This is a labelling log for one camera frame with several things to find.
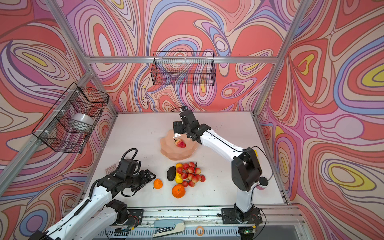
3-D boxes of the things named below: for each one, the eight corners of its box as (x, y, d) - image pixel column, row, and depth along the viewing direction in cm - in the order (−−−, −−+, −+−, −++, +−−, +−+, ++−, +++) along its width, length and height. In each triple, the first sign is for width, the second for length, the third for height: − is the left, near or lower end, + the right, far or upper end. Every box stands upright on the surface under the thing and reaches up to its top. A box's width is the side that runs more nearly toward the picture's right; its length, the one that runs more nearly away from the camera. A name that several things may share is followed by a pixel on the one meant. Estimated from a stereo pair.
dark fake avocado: (166, 181, 85) (166, 179, 83) (168, 168, 90) (167, 166, 88) (175, 181, 85) (174, 179, 83) (176, 168, 90) (175, 166, 88)
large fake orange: (172, 198, 80) (171, 195, 76) (173, 187, 84) (172, 184, 80) (185, 198, 80) (184, 195, 76) (185, 187, 84) (185, 184, 80)
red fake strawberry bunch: (184, 190, 82) (184, 187, 77) (176, 171, 89) (176, 167, 84) (204, 180, 85) (204, 177, 81) (194, 163, 92) (195, 159, 88)
